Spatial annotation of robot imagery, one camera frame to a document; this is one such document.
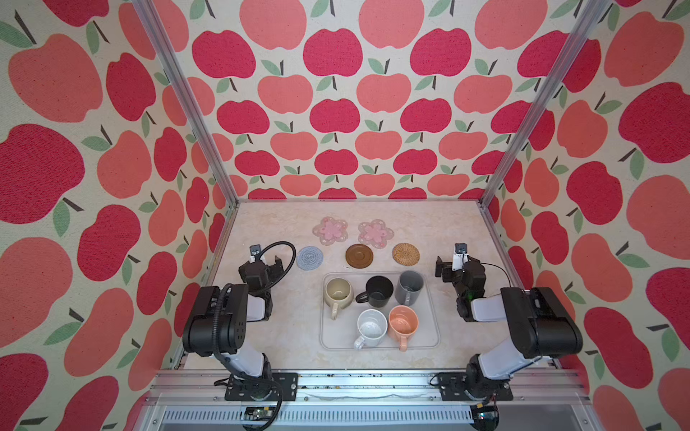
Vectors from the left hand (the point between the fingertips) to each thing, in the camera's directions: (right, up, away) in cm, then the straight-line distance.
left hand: (266, 259), depth 95 cm
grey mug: (+50, -9, -4) cm, 51 cm away
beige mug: (+26, -11, -5) cm, 29 cm away
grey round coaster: (+15, -1, +7) cm, 16 cm away
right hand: (+70, +1, -1) cm, 70 cm away
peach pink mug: (+47, -19, -11) cm, 52 cm away
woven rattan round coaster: (+52, +1, +9) cm, 53 cm away
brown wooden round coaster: (+34, 0, +7) cm, 35 cm away
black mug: (+40, -10, -5) cm, 41 cm away
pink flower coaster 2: (+41, +9, +15) cm, 45 cm away
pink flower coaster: (+22, +10, +16) cm, 29 cm away
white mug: (+37, -19, -11) cm, 43 cm away
